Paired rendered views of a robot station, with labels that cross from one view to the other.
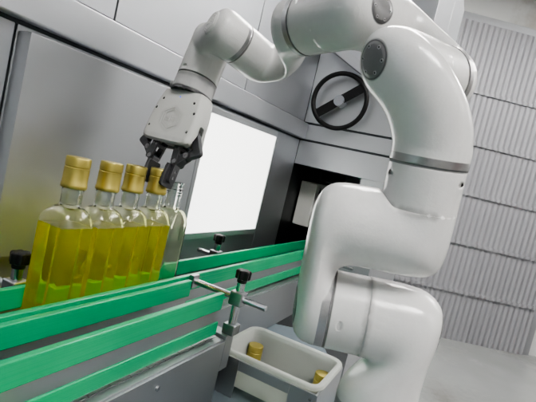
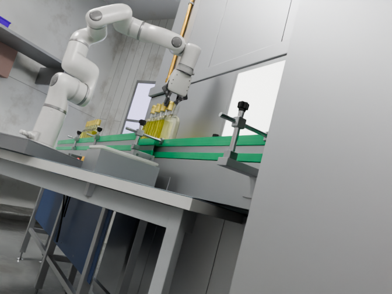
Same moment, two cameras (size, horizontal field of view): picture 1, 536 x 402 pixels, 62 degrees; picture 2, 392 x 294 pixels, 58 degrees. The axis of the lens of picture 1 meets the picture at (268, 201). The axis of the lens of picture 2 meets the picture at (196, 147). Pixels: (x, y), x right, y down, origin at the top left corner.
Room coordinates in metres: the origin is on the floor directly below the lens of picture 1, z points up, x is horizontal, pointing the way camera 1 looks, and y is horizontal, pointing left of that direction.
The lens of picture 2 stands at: (1.83, -1.01, 0.72)
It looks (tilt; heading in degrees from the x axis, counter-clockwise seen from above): 10 degrees up; 125
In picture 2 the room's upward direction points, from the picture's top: 15 degrees clockwise
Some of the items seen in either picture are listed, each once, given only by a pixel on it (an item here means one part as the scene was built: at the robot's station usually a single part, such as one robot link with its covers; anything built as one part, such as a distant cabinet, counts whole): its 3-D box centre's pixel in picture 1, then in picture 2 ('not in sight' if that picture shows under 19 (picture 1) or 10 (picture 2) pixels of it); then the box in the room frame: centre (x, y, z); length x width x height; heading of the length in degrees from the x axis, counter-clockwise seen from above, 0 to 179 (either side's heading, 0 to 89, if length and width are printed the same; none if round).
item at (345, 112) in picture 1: (340, 101); not in sight; (1.64, -0.17, 1.49); 0.21 x 0.05 x 0.21; 65
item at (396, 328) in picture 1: (378, 344); (63, 94); (0.53, -0.17, 1.03); 0.13 x 0.10 x 0.16; 82
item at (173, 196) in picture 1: (174, 194); (175, 109); (0.83, 0.18, 1.12); 0.03 x 0.03 x 0.05
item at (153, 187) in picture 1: (158, 180); (170, 106); (0.78, 0.20, 1.14); 0.04 x 0.04 x 0.04
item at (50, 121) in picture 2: not in sight; (44, 127); (0.53, -0.20, 0.87); 0.16 x 0.13 x 0.15; 91
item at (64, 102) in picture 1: (183, 171); (226, 109); (1.07, 0.21, 1.15); 0.90 x 0.03 x 0.34; 155
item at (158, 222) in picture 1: (139, 264); (160, 137); (0.78, 0.20, 0.99); 0.06 x 0.06 x 0.21; 65
